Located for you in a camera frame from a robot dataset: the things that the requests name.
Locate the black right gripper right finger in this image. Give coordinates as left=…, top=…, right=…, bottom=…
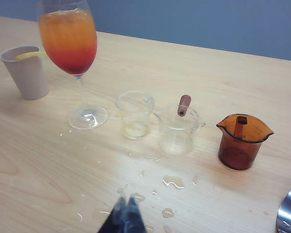
left=126, top=195, right=148, bottom=233

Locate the amber measuring cup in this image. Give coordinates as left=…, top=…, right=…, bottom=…
left=216, top=113, right=275, bottom=171

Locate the plain clear measuring cup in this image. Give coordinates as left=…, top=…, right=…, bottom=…
left=114, top=90, right=155, bottom=140

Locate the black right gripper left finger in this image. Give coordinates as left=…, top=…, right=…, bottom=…
left=97, top=194, right=129, bottom=233

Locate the beige paper cup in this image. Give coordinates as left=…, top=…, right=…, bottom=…
left=0, top=46, right=50, bottom=100

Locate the yellow lemon slice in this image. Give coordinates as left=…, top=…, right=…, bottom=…
left=16, top=51, right=47, bottom=60

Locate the stemmed wine glass with juice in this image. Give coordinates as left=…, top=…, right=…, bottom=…
left=37, top=0, right=109, bottom=131

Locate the clear measuring cup brown tag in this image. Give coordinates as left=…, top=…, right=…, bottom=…
left=153, top=94, right=207, bottom=157

